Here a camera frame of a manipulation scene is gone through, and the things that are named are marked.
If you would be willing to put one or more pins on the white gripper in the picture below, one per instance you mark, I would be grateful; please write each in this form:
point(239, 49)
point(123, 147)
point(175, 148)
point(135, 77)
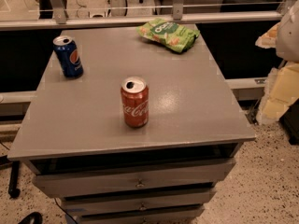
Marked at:
point(289, 36)

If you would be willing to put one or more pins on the red coke can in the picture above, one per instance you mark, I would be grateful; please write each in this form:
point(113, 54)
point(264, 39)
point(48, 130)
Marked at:
point(135, 101)

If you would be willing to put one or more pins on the green rice chip bag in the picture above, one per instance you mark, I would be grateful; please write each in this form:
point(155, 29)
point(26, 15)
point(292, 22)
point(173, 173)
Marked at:
point(176, 37)

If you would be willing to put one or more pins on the blue pepsi can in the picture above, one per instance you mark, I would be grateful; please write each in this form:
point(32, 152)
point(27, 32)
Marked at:
point(66, 51)

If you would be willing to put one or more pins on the bottom grey drawer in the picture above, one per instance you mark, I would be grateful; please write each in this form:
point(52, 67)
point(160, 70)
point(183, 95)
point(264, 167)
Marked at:
point(145, 217)

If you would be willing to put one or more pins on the grey drawer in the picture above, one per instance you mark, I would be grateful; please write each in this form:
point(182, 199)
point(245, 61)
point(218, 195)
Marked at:
point(145, 217)
point(136, 178)
point(138, 202)

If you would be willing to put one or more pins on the grey drawer cabinet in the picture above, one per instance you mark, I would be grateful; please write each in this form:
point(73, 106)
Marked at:
point(143, 135)

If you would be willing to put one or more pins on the middle grey drawer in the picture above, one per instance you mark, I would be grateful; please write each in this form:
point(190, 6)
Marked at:
point(138, 202)

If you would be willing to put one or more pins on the top grey drawer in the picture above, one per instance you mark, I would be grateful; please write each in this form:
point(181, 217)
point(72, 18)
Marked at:
point(136, 178)

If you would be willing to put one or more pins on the black stand leg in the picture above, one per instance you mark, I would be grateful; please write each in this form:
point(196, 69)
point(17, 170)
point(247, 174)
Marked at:
point(13, 190)

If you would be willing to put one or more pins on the metal railing frame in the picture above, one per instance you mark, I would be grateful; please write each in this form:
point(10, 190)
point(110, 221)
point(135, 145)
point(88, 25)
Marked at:
point(71, 14)

